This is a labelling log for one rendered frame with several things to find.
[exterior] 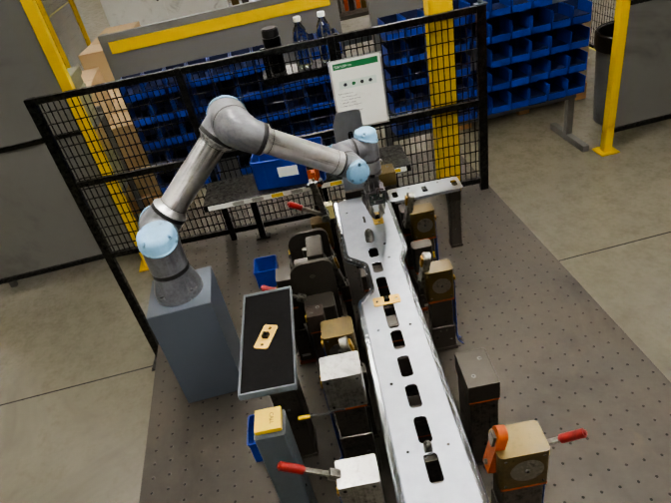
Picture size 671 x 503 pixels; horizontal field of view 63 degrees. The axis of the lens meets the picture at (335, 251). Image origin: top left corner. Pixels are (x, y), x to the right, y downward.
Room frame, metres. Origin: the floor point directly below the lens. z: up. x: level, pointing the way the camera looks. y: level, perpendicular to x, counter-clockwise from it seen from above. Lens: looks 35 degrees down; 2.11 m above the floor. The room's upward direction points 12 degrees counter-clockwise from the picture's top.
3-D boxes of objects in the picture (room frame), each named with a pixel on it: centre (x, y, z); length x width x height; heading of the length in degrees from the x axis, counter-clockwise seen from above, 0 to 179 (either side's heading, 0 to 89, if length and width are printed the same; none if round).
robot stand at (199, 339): (1.42, 0.51, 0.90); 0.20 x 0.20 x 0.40; 4
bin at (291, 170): (2.18, 0.11, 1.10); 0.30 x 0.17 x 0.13; 83
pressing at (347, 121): (2.01, -0.15, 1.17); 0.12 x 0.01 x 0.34; 89
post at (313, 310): (1.19, 0.09, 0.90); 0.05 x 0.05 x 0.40; 89
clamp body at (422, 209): (1.68, -0.35, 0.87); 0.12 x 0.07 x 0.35; 89
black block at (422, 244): (1.54, -0.31, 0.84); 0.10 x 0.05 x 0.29; 89
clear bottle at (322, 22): (2.39, -0.14, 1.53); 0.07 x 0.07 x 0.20
